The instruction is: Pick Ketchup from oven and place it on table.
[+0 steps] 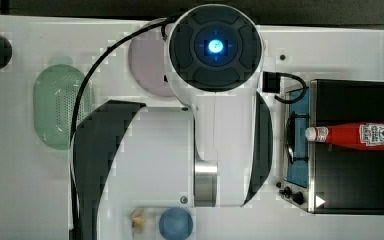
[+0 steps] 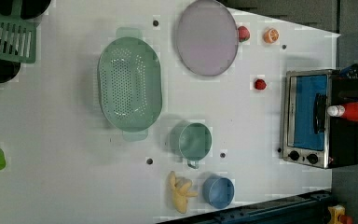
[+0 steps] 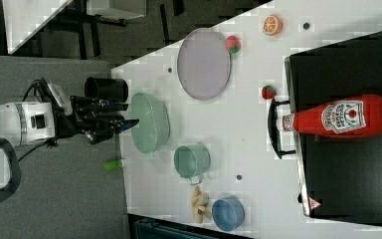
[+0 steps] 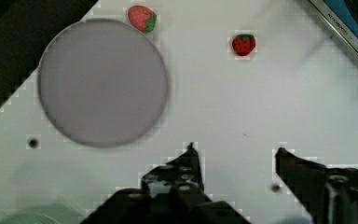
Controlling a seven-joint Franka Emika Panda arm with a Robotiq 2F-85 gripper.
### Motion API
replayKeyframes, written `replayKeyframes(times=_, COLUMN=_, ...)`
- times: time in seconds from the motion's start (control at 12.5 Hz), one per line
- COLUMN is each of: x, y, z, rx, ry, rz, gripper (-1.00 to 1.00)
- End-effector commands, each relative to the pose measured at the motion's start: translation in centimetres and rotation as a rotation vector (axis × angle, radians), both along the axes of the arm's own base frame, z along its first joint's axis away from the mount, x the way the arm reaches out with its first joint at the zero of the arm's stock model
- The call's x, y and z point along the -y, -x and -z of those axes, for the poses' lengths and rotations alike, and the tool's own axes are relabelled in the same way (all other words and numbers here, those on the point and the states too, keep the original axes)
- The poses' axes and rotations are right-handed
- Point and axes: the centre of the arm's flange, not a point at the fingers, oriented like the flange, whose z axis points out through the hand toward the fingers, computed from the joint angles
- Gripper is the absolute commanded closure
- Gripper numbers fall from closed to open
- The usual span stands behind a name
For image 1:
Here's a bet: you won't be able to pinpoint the red felt ketchup bottle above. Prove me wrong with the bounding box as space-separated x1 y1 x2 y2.
305 122 384 151

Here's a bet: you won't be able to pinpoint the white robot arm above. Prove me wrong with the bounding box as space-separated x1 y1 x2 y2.
70 4 272 240

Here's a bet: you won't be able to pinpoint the black oven knobs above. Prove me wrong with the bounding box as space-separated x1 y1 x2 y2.
276 182 305 205

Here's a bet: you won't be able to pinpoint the pale pink round plate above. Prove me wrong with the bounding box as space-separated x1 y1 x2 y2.
128 29 174 98

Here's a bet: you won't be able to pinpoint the blue bowl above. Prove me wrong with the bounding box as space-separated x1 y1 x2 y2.
159 207 193 240

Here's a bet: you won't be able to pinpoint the tan croissant toy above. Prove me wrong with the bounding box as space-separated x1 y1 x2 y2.
131 208 146 230

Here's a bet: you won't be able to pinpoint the green perforated basket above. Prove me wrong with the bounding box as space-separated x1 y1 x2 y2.
33 64 85 150

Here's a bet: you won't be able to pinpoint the black oven door handle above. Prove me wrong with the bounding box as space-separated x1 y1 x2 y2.
285 111 309 164

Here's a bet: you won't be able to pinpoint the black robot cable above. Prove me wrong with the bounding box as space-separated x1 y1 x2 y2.
68 13 184 240

